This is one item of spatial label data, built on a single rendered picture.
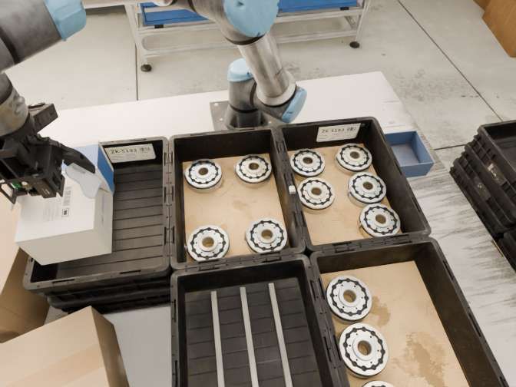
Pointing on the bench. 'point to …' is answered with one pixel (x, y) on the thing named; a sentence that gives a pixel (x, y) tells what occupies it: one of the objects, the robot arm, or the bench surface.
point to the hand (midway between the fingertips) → (67, 194)
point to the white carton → (69, 216)
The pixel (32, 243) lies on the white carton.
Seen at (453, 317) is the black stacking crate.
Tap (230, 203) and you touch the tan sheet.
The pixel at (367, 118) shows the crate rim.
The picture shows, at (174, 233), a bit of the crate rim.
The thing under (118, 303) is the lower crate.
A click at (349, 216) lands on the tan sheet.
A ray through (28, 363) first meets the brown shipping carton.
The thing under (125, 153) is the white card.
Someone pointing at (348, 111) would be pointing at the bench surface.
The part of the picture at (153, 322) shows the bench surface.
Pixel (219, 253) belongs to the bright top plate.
